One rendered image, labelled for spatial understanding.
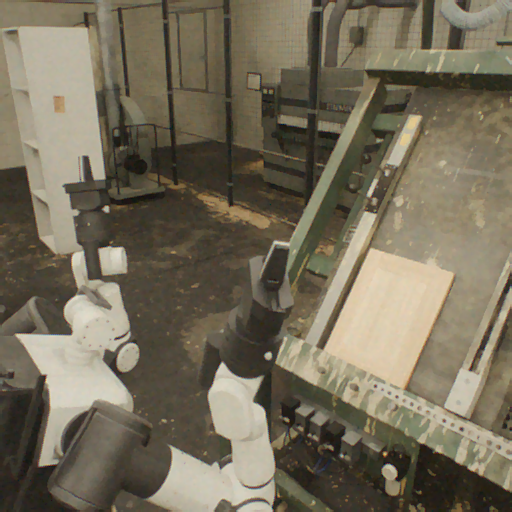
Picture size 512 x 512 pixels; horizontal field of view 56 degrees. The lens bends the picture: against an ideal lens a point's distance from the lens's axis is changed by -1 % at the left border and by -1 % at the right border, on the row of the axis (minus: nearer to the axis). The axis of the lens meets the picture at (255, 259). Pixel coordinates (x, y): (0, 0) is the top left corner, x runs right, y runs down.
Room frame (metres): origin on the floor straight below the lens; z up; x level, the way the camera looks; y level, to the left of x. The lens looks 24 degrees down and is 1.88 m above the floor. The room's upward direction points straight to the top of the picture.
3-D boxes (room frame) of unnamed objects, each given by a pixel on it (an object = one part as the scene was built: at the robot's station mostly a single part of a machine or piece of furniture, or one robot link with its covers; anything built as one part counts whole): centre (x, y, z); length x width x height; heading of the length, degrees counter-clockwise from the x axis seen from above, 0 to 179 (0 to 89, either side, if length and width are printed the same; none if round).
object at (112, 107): (6.71, 1.92, 1.10); 1.37 x 0.70 x 2.20; 38
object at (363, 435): (1.22, -0.26, 0.69); 0.50 x 0.14 x 0.24; 46
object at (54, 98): (4.80, 1.91, 1.03); 0.61 x 0.58 x 2.05; 38
